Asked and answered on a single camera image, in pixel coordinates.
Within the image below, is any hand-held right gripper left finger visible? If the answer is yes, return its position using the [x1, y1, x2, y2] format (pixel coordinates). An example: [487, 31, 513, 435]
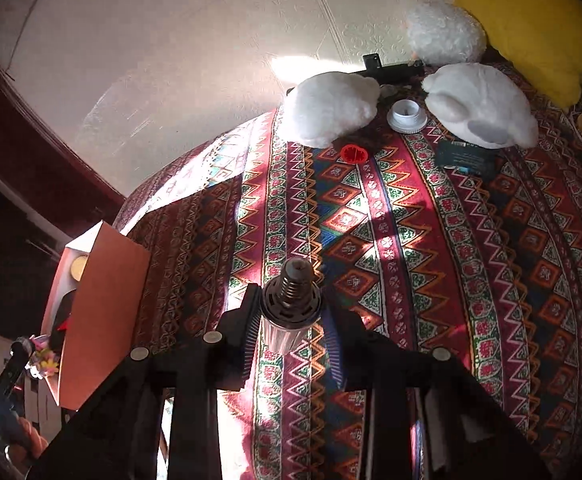
[28, 282, 262, 480]

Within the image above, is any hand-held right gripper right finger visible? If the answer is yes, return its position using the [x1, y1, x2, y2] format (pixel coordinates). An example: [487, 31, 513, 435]
[321, 305, 554, 480]

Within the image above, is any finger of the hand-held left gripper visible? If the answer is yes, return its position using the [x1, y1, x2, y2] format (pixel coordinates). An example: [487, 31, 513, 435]
[0, 337, 36, 406]

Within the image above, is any small artificial flower bouquet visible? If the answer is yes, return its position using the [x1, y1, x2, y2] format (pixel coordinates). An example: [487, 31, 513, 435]
[27, 335, 62, 381]

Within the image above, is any ribbed LED light bulb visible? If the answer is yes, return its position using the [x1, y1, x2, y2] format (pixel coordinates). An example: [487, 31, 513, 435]
[260, 257, 322, 356]

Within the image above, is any orange cardboard box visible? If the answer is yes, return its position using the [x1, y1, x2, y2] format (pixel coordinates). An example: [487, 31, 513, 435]
[41, 220, 152, 411]

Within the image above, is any person's left hand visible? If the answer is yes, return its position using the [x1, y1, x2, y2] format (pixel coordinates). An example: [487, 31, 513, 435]
[1, 412, 49, 463]

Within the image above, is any red patterned blanket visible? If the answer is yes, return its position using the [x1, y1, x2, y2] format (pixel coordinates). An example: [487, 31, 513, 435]
[114, 60, 582, 480]

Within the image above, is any red plastic cap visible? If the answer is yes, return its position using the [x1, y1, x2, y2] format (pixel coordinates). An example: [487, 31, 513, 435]
[341, 144, 368, 165]

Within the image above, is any dark packet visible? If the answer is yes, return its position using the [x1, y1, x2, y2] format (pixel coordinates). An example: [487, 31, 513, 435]
[433, 140, 496, 176]

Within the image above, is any white plush toy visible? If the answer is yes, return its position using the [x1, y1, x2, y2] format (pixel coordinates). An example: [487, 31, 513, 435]
[277, 72, 383, 149]
[422, 62, 540, 150]
[405, 2, 488, 66]

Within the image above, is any yellow pillow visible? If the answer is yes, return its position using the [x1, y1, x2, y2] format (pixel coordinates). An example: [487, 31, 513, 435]
[453, 0, 582, 111]

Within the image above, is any dark wooden door frame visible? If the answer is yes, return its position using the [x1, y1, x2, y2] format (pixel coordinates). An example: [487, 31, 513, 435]
[0, 35, 128, 211]

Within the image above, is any black bracket bar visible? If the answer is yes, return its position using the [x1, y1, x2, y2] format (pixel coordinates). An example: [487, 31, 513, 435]
[356, 53, 424, 83]

